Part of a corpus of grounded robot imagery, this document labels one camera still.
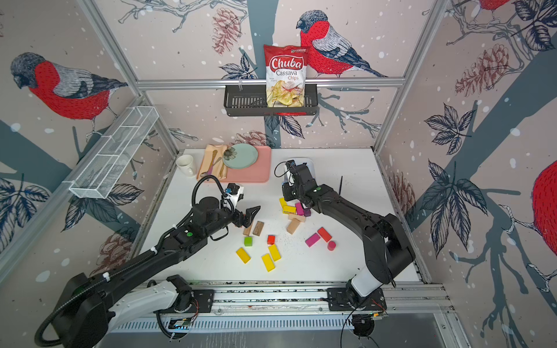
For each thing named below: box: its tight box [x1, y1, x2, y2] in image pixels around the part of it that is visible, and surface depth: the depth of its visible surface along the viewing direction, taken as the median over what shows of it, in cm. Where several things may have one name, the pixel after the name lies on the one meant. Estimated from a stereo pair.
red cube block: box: [266, 234, 277, 246], surface depth 89 cm
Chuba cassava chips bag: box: [263, 44, 310, 109], surface depth 87 cm
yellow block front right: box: [268, 244, 283, 262], surface depth 87 cm
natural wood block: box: [286, 217, 301, 235], surface depth 93 cm
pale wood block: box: [287, 213, 307, 223], surface depth 97 cm
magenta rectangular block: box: [304, 232, 321, 248], surface depth 90 cm
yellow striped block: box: [282, 205, 297, 215], surface depth 98 cm
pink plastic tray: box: [196, 143, 272, 187], surface depth 117 cm
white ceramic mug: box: [175, 154, 196, 179], surface depth 107 cm
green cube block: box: [243, 236, 254, 247], surface depth 89 cm
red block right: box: [316, 226, 333, 243], surface depth 91 cm
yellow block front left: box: [235, 247, 252, 264], surface depth 86 cm
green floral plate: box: [222, 142, 259, 170], surface depth 120 cm
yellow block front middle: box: [261, 253, 277, 273], surface depth 85 cm
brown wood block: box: [252, 220, 264, 237], surface depth 92 cm
